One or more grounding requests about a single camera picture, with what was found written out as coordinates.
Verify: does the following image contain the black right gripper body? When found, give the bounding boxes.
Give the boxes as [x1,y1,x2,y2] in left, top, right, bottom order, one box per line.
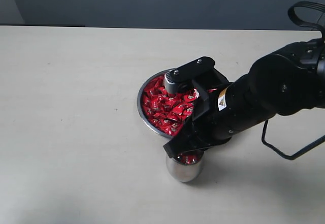
[177,74,232,153]

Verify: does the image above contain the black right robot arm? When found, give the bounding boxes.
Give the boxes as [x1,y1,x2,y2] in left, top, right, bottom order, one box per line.
[164,39,324,158]

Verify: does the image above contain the red candies in cup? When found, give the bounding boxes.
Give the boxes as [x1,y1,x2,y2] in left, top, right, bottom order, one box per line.
[176,153,202,165]

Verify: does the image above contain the shiny steel cup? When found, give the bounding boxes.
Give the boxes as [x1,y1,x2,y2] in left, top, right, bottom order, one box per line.
[166,154,204,182]

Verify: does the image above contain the red wrapped candies pile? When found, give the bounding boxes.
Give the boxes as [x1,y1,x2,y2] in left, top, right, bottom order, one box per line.
[141,75,219,136]

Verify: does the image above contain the round steel bowl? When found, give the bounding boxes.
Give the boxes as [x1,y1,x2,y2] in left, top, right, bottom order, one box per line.
[137,68,238,142]

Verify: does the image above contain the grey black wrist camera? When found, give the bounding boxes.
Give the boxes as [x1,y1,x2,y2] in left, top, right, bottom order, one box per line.
[164,56,215,94]

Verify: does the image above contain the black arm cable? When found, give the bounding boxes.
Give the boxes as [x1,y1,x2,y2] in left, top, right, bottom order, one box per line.
[261,1,325,161]

